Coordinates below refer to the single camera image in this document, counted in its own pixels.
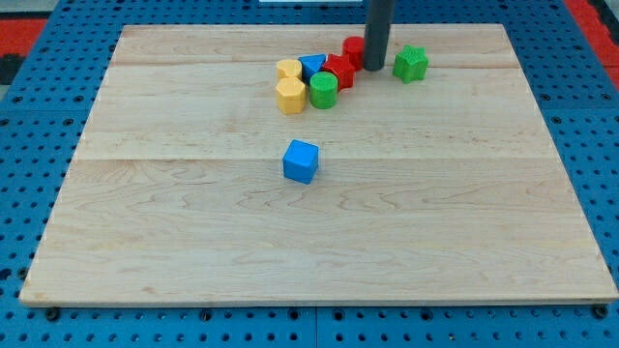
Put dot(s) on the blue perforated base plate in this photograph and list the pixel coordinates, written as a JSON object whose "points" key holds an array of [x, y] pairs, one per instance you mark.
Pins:
{"points": [[44, 111]]}

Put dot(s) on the green star block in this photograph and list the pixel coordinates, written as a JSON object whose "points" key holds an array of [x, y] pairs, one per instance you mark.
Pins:
{"points": [[411, 64]]}

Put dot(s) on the light wooden board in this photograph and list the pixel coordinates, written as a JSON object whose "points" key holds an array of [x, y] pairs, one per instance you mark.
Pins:
{"points": [[444, 191]]}

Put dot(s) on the red cylinder block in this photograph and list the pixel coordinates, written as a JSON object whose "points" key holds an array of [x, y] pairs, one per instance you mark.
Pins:
{"points": [[353, 47]]}

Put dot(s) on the green cylinder block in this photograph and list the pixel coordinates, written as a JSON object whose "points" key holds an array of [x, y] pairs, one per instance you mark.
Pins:
{"points": [[323, 90]]}

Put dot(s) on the blue cube block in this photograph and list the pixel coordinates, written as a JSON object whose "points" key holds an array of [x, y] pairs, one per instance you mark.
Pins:
{"points": [[300, 161]]}

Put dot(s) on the red star block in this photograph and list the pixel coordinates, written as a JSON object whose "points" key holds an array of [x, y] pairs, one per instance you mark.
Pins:
{"points": [[341, 67]]}

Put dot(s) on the yellow heart block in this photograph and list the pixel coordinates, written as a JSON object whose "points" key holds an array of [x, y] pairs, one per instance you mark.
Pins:
{"points": [[289, 68]]}

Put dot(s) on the yellow hexagon block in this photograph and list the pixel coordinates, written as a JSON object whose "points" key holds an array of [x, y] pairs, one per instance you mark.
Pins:
{"points": [[291, 95]]}

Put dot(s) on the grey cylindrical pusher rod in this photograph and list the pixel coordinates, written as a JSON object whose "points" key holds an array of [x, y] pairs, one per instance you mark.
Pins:
{"points": [[377, 33]]}

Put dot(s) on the blue triangle block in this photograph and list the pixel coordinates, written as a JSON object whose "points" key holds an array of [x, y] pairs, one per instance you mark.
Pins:
{"points": [[311, 64]]}

